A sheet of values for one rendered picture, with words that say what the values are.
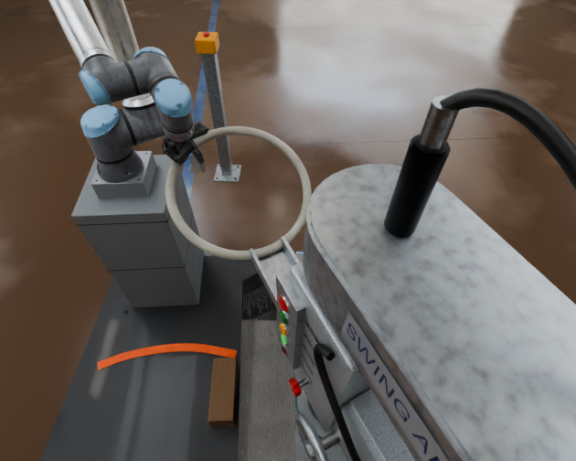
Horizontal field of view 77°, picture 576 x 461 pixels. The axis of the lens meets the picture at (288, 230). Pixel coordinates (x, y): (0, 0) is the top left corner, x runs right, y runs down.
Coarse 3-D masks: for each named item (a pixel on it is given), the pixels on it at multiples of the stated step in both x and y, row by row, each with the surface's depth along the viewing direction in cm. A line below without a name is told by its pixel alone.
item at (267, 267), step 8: (288, 248) 115; (256, 256) 113; (272, 256) 118; (280, 256) 118; (288, 256) 117; (256, 264) 112; (264, 264) 116; (272, 264) 116; (280, 264) 116; (288, 264) 116; (264, 272) 109; (272, 272) 115; (280, 272) 115; (264, 280) 109; (272, 280) 113; (272, 288) 106; (272, 296) 106
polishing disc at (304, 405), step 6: (300, 396) 110; (300, 402) 109; (306, 402) 109; (300, 408) 108; (306, 408) 108; (312, 408) 108; (306, 414) 107; (312, 414) 107; (312, 420) 106; (318, 426) 105; (318, 432) 104; (324, 432) 104; (330, 432) 104
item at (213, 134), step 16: (224, 128) 128; (240, 128) 129; (272, 144) 131; (304, 176) 128; (304, 192) 126; (176, 208) 116; (304, 208) 124; (176, 224) 114; (192, 240) 114; (288, 240) 119; (224, 256) 114; (240, 256) 115
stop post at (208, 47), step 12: (204, 36) 215; (216, 36) 216; (204, 48) 216; (216, 48) 217; (204, 60) 224; (216, 60) 226; (216, 72) 229; (216, 84) 235; (216, 96) 242; (216, 108) 249; (216, 120) 256; (228, 144) 275; (228, 156) 281; (228, 168) 291; (216, 180) 293; (228, 180) 293
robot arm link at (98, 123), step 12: (96, 108) 145; (108, 108) 144; (84, 120) 140; (96, 120) 140; (108, 120) 140; (120, 120) 144; (84, 132) 142; (96, 132) 139; (108, 132) 141; (120, 132) 144; (132, 132) 147; (96, 144) 144; (108, 144) 144; (120, 144) 147; (132, 144) 151; (96, 156) 151; (108, 156) 149; (120, 156) 151
